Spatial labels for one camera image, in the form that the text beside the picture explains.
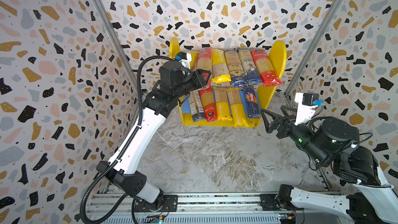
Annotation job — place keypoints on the clear label spaghetti bag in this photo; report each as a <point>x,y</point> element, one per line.
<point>196,107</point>

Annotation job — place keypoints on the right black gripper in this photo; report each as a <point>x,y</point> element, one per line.
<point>284,124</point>

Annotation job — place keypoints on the red yellow spaghetti bag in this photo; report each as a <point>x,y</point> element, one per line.
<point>208,103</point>

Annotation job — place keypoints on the blue yellow spaghetti bag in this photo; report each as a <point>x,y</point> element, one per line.
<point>235,68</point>

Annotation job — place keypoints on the blue portrait spaghetti bag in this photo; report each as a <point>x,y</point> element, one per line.
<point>252,74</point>

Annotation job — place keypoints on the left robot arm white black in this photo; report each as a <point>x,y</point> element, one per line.
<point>121,168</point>

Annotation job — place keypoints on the yellow Pastatime bag large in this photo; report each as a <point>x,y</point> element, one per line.
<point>222,104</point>

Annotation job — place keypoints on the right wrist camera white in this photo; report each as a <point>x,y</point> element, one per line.
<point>307,104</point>

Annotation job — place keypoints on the metal base rail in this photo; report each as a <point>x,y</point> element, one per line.
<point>217,208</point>

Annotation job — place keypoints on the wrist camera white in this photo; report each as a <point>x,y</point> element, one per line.
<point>184,58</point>
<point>307,104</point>

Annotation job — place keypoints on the blue Barilla spaghetti box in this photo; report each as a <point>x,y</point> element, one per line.
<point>252,106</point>

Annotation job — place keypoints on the yellow clear spaghetti bag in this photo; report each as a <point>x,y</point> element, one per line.
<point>193,55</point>

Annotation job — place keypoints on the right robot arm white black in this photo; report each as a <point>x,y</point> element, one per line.
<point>331,142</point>

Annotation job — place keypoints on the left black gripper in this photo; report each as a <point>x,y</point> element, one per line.
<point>199,76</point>

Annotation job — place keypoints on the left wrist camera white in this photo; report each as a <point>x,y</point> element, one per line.
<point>184,58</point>

